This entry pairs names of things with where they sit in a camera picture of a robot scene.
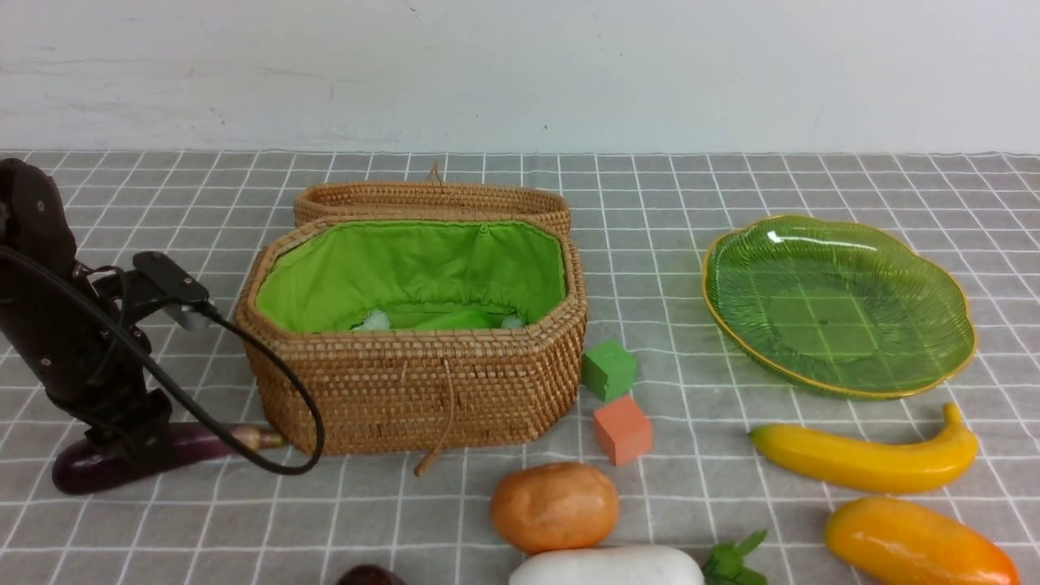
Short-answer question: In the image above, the woven rattan basket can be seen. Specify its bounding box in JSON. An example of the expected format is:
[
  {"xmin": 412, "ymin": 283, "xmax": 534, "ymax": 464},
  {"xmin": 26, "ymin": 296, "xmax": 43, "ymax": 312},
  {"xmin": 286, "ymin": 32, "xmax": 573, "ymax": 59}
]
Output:
[{"xmin": 234, "ymin": 214, "xmax": 588, "ymax": 475}]

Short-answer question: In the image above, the green foam cube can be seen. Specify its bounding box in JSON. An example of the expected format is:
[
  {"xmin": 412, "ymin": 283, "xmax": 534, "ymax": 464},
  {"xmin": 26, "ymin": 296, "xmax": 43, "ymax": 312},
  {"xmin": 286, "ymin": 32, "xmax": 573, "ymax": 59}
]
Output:
[{"xmin": 582, "ymin": 338, "xmax": 639, "ymax": 403}]

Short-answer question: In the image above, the purple eggplant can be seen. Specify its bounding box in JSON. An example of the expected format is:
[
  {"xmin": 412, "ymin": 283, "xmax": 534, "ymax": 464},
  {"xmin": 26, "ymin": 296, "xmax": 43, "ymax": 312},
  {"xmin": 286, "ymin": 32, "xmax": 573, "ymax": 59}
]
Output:
[{"xmin": 51, "ymin": 422, "xmax": 235, "ymax": 495}]

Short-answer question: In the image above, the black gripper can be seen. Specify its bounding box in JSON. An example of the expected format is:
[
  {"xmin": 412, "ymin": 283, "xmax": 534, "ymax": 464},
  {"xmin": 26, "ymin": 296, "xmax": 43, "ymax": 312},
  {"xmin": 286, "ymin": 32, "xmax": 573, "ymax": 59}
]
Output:
[{"xmin": 49, "ymin": 326, "xmax": 174, "ymax": 473}]

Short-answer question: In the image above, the yellow banana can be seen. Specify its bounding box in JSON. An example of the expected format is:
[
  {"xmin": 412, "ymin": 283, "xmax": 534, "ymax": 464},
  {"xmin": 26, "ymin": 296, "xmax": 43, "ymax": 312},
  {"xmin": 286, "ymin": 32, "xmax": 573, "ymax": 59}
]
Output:
[{"xmin": 747, "ymin": 403, "xmax": 980, "ymax": 495}]

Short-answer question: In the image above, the brown potato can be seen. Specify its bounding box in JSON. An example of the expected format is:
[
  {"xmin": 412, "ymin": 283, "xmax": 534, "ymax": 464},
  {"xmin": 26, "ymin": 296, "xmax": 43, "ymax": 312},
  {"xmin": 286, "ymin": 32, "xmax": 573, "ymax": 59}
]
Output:
[{"xmin": 489, "ymin": 461, "xmax": 620, "ymax": 556}]

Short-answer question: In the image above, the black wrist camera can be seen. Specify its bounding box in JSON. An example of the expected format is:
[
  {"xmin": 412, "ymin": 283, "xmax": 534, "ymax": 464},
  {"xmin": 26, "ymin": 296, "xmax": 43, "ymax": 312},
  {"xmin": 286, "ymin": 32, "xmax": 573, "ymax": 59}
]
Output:
[{"xmin": 132, "ymin": 251, "xmax": 213, "ymax": 331}]

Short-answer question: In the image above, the dark purple mangosteen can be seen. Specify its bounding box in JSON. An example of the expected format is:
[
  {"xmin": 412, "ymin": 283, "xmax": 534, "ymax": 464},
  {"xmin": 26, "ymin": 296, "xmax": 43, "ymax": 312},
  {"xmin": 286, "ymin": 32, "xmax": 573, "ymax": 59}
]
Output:
[{"xmin": 336, "ymin": 564, "xmax": 406, "ymax": 585}]

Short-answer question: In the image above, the woven rattan basket lid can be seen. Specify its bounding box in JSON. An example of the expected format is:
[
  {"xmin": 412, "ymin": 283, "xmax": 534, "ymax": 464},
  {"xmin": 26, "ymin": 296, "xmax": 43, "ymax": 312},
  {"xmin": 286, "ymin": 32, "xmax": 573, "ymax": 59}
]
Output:
[{"xmin": 293, "ymin": 167, "xmax": 572, "ymax": 232}]

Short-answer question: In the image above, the white radish with leaves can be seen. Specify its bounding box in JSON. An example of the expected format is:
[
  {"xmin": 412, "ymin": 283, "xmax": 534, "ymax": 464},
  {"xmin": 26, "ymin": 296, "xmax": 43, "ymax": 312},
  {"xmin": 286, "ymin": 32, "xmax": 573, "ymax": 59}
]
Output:
[{"xmin": 508, "ymin": 530, "xmax": 768, "ymax": 584}]

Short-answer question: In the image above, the black camera cable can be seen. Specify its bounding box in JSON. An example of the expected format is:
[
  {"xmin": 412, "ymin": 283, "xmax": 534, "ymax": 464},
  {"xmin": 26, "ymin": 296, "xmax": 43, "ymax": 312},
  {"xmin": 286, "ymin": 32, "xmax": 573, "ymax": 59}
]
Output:
[{"xmin": 0, "ymin": 244, "xmax": 327, "ymax": 477}]

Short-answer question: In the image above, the green glass leaf plate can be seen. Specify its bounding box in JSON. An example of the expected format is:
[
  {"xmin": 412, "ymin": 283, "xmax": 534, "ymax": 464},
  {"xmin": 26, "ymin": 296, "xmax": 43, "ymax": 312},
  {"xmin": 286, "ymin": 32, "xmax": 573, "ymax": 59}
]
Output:
[{"xmin": 701, "ymin": 214, "xmax": 977, "ymax": 401}]

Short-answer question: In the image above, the orange mango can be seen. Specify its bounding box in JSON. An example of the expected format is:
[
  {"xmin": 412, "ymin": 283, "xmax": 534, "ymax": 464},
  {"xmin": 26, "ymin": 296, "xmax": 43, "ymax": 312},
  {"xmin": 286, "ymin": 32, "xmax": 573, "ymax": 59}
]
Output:
[{"xmin": 824, "ymin": 495, "xmax": 1021, "ymax": 584}]

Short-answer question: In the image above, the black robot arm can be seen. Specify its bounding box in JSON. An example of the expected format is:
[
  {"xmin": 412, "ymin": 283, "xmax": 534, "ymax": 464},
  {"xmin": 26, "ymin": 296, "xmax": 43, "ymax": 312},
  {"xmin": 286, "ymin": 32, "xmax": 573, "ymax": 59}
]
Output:
[{"xmin": 1, "ymin": 157, "xmax": 175, "ymax": 474}]

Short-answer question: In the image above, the grey checkered tablecloth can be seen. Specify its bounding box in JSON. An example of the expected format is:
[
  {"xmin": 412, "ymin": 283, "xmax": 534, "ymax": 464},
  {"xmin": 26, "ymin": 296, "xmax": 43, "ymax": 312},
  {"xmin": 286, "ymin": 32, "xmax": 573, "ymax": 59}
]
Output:
[{"xmin": 2, "ymin": 151, "xmax": 1038, "ymax": 584}]

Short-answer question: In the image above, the orange foam cube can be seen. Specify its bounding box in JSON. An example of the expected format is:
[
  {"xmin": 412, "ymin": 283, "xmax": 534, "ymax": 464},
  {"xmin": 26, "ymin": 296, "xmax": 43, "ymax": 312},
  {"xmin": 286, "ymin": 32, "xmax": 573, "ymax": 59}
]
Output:
[{"xmin": 593, "ymin": 395, "xmax": 654, "ymax": 466}]

